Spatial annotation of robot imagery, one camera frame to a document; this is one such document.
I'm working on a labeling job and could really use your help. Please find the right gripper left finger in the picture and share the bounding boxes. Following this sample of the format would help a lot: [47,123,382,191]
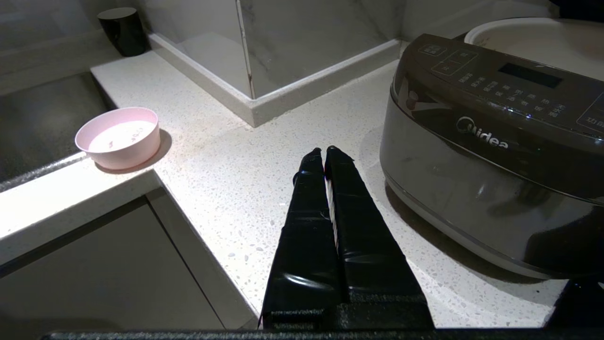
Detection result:
[261,147,351,330]

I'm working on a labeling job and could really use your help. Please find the pink bowl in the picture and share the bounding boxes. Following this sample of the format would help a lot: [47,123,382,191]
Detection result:
[75,107,161,170]

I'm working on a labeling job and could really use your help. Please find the black cylindrical container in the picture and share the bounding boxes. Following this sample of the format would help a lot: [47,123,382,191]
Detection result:
[97,7,148,58]

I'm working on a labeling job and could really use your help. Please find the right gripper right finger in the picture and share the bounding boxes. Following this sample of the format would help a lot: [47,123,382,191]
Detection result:
[324,145,435,330]

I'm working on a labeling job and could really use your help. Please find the rice cooker lid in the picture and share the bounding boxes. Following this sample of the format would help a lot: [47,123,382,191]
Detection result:
[392,17,604,142]

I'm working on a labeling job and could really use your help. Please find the grey cabinet door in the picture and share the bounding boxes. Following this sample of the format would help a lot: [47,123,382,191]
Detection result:
[0,196,225,337]

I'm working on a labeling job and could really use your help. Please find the grey rice cooker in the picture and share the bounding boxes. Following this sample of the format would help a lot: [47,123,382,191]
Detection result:
[379,71,604,280]

